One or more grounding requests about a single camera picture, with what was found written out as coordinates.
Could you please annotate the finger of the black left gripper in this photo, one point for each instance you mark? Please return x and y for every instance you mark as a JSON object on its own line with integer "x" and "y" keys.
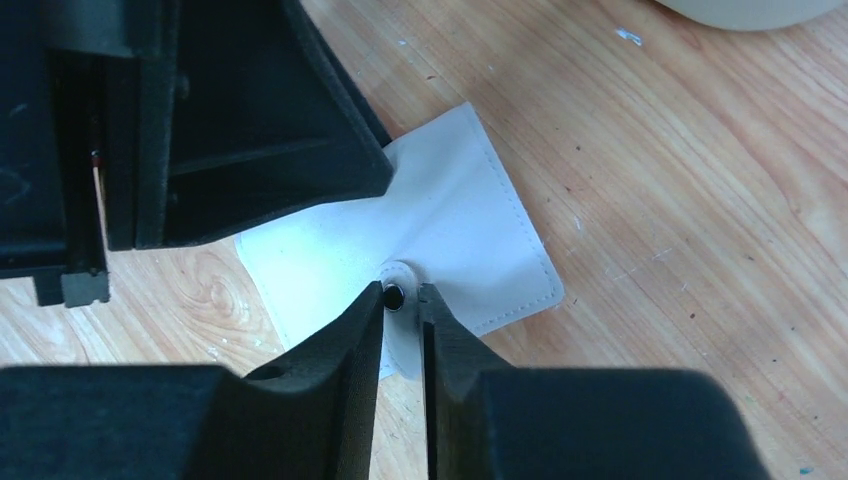
{"x": 51, "y": 136}
{"x": 248, "y": 116}

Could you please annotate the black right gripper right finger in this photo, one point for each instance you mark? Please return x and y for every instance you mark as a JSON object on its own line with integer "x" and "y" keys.
{"x": 489, "y": 419}

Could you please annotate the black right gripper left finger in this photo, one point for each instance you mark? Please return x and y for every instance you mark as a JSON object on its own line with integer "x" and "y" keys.
{"x": 308, "y": 414}

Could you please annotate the beige plastic tray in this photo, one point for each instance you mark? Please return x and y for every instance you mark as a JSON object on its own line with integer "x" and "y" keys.
{"x": 751, "y": 15}

